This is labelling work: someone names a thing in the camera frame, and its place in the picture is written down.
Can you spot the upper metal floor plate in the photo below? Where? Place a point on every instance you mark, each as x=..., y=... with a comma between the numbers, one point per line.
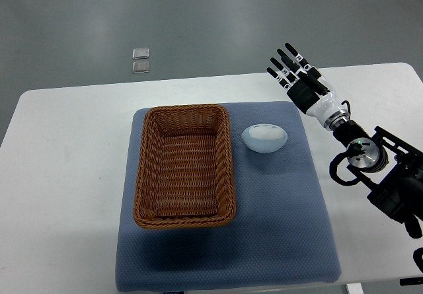
x=140, y=53

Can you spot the black table controller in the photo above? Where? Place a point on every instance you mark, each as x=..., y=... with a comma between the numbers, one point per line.
x=411, y=281

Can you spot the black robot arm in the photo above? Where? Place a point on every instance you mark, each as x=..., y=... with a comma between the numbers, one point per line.
x=387, y=165

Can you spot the blue fabric mat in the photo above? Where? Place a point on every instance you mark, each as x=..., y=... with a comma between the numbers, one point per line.
x=281, y=233

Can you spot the blue plush toy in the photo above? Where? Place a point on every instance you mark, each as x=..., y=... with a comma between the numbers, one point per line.
x=264, y=138

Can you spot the brown wicker basket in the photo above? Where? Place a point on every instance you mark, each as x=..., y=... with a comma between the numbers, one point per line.
x=185, y=175

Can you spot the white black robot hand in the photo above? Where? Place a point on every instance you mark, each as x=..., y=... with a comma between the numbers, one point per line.
x=315, y=101

